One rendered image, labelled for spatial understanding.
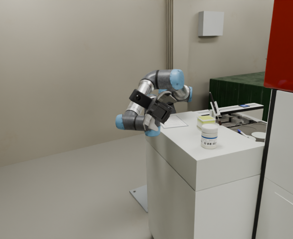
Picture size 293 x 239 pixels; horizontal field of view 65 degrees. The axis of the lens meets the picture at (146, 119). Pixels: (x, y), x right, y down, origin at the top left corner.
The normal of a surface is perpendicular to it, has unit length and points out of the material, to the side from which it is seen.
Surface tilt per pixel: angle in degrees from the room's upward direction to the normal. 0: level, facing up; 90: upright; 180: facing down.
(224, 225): 90
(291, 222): 90
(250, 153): 90
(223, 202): 90
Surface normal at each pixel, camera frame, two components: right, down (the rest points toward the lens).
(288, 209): -0.94, 0.14
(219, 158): 0.34, 0.28
